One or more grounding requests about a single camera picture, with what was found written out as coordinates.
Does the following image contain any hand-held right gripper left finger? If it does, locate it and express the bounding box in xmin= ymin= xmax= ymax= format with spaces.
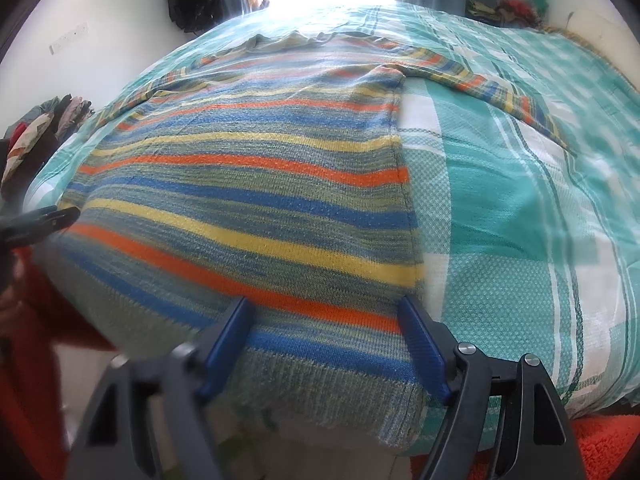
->
xmin=65 ymin=296 xmax=256 ymax=480

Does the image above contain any teal plaid bed sheet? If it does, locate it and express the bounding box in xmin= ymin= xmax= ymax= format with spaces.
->
xmin=25 ymin=2 xmax=640 ymax=421

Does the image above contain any orange shaggy rug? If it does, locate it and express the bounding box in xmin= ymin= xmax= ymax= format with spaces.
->
xmin=400 ymin=412 xmax=640 ymax=480

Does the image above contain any striped knit sweater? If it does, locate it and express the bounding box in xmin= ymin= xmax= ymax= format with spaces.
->
xmin=50 ymin=32 xmax=573 ymax=453

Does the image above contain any pile of mixed clothes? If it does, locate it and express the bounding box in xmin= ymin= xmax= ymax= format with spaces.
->
xmin=0 ymin=94 xmax=96 ymax=192

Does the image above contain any white wall switch plate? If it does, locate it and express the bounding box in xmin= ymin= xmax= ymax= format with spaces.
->
xmin=49 ymin=21 xmax=90 ymax=55

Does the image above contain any person's orange garment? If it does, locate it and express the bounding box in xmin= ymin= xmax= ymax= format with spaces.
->
xmin=0 ymin=246 xmax=121 ymax=480

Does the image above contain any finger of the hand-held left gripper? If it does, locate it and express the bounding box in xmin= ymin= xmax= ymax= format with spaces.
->
xmin=0 ymin=206 xmax=81 ymax=250

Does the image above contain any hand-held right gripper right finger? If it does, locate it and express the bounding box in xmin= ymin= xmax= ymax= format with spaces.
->
xmin=396 ymin=295 xmax=588 ymax=480

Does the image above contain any heap of colourful items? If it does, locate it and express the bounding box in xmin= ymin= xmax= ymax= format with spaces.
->
xmin=467 ymin=0 xmax=549 ymax=29

